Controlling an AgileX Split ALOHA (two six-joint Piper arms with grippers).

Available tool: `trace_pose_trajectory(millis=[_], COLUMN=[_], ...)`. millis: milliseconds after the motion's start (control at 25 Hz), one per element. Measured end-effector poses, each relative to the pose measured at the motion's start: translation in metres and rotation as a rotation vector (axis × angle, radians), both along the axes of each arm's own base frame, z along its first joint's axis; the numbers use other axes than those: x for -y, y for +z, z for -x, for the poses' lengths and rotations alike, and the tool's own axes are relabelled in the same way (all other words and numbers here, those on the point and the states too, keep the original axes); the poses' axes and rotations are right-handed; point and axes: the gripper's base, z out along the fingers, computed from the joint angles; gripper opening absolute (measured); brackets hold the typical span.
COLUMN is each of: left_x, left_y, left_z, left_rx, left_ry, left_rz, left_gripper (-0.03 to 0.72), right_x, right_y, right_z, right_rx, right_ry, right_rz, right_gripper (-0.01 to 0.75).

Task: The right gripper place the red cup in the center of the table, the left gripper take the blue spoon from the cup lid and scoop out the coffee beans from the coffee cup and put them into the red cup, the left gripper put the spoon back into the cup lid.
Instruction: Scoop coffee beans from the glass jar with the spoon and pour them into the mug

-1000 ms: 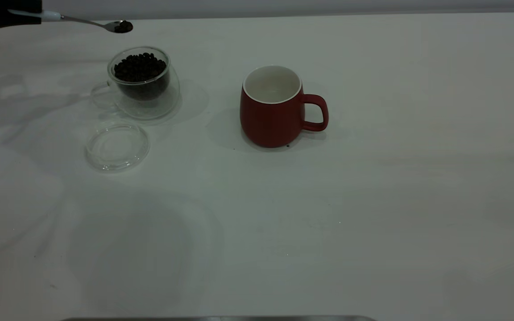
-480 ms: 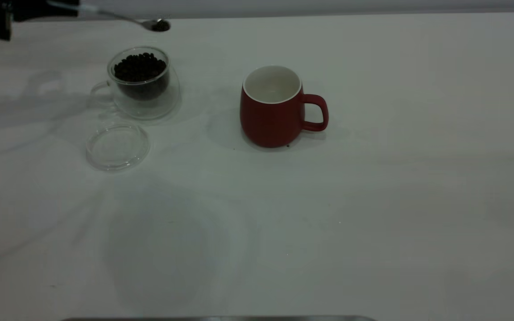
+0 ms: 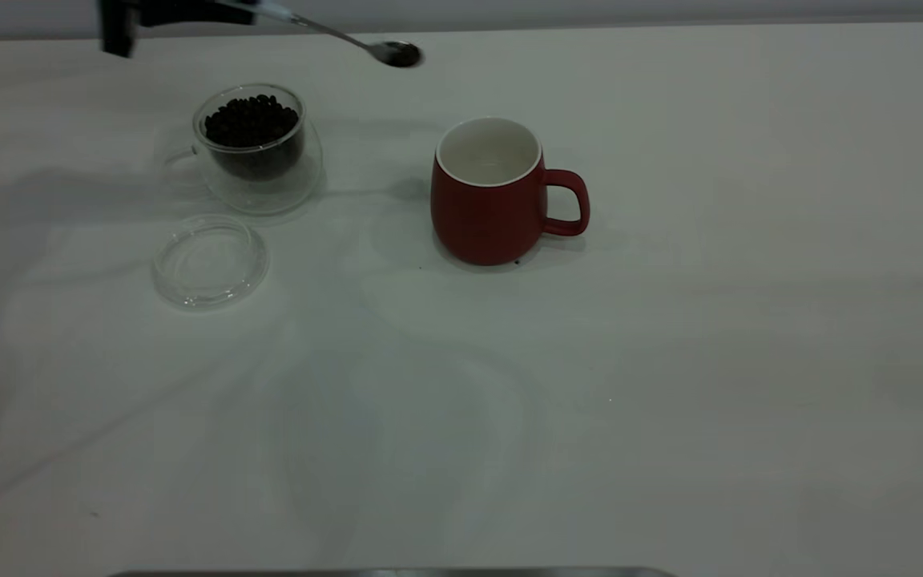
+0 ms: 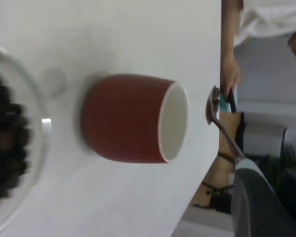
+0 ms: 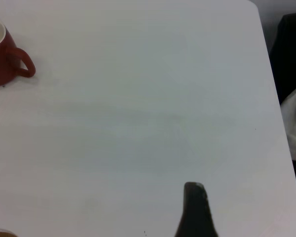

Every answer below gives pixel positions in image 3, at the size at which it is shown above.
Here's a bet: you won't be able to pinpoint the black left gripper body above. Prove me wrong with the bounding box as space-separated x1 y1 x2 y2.
100 0 143 58

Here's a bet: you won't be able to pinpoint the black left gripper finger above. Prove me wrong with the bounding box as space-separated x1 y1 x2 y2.
139 0 259 27

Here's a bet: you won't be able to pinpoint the metal spoon with white handle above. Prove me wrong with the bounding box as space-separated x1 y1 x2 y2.
229 0 424 69

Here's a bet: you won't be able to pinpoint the red ceramic mug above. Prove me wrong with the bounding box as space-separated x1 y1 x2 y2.
430 117 591 267

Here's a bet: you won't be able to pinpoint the dark coffee beans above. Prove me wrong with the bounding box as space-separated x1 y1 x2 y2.
204 94 306 182

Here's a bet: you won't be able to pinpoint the clear glass cup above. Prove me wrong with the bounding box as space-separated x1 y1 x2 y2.
163 83 324 216

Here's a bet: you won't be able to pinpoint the clear glass lid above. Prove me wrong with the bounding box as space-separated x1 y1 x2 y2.
150 213 269 311

